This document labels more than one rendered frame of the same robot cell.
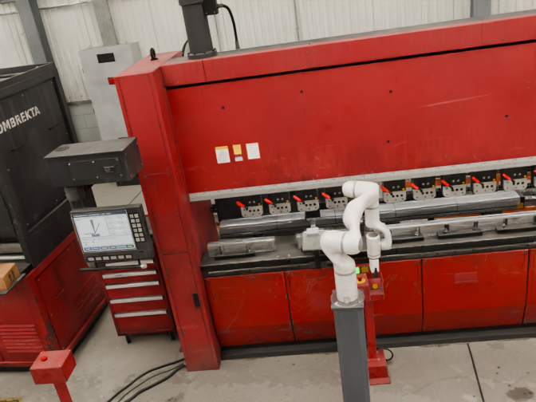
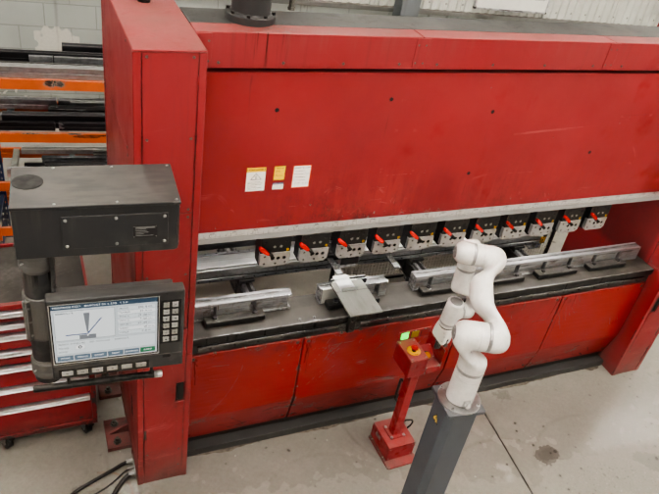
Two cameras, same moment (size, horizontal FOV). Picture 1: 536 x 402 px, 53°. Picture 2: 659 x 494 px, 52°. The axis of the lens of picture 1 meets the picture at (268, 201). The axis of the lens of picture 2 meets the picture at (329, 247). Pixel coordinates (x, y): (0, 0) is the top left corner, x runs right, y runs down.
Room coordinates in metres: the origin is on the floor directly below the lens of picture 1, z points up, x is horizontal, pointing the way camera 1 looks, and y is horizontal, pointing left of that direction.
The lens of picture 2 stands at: (1.24, 1.39, 3.09)
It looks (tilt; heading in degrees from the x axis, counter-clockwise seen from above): 34 degrees down; 325
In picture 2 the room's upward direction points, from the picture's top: 11 degrees clockwise
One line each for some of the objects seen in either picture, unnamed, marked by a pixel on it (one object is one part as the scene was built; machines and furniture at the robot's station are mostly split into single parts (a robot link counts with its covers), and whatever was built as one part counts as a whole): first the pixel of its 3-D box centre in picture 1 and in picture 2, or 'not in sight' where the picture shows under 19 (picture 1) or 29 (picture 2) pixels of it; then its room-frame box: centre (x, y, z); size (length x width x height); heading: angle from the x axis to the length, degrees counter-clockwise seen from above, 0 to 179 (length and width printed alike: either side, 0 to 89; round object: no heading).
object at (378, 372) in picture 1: (373, 366); (394, 442); (3.05, -0.57, 0.06); 0.25 x 0.20 x 0.12; 175
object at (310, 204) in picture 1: (307, 198); (348, 239); (3.48, -0.28, 1.26); 0.15 x 0.09 x 0.17; 83
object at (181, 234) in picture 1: (184, 214); (148, 255); (3.77, 0.64, 1.15); 0.85 x 0.25 x 2.30; 173
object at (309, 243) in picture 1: (315, 240); (356, 297); (3.33, -0.29, 1.00); 0.26 x 0.18 x 0.01; 173
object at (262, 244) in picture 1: (242, 246); (241, 304); (3.54, 0.24, 0.92); 0.50 x 0.06 x 0.10; 83
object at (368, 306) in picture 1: (370, 326); (404, 399); (3.08, -0.58, 0.39); 0.05 x 0.05 x 0.54; 85
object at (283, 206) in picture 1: (279, 201); (312, 243); (3.50, -0.08, 1.26); 0.15 x 0.09 x 0.17; 83
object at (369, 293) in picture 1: (367, 282); (419, 352); (3.08, -0.58, 0.75); 0.20 x 0.16 x 0.18; 85
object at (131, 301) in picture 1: (143, 280); (38, 348); (4.00, 1.15, 0.50); 0.50 x 0.50 x 1.00; 83
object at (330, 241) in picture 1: (337, 250); (470, 346); (2.60, -0.34, 1.30); 0.19 x 0.12 x 0.24; 58
